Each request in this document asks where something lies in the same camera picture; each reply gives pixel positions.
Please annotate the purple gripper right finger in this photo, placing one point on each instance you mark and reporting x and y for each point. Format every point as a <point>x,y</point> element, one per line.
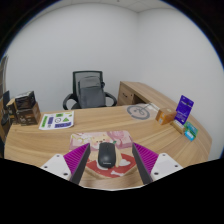
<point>153,166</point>

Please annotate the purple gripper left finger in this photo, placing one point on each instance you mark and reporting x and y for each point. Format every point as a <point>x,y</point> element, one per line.
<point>69,166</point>

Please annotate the black computer mouse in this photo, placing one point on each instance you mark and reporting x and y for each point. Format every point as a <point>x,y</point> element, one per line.
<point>107,155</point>

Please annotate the pink illustrated mouse pad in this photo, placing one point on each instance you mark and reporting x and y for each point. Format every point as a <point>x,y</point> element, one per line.
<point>122,140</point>

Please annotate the wooden office desk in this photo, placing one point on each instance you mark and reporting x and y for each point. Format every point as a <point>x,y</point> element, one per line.
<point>31,145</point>

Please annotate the blue flat box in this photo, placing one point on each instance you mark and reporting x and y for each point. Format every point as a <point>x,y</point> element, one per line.
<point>189,135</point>

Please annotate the small beige box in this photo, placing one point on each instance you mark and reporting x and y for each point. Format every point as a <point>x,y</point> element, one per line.
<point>178,126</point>

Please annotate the white sheet with coloured shapes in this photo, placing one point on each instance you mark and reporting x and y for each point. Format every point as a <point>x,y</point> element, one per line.
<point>58,120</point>

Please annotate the orange cardboard box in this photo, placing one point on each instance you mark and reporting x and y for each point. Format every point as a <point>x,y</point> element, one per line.
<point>165,115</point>

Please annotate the green flat box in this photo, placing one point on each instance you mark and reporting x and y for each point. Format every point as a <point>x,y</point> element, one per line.
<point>190,127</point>

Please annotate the round grey logo sticker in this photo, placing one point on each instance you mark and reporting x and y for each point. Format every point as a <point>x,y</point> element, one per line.
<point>138,112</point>

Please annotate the black mesh office chair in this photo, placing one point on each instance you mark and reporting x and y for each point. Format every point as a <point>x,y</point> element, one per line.
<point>77,76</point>

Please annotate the purple standing card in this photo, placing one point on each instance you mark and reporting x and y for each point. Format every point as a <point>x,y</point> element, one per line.
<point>183,109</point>

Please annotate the dark brown box front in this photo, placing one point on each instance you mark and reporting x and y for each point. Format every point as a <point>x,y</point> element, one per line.
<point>28,112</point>

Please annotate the grey backpack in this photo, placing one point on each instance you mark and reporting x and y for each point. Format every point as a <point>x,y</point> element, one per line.
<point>91,92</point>

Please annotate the wooden side cabinet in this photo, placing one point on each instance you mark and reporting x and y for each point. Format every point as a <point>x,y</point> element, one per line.
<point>135,92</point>

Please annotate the brown box behind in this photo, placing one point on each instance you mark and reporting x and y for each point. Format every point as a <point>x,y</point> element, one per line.
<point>12,110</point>

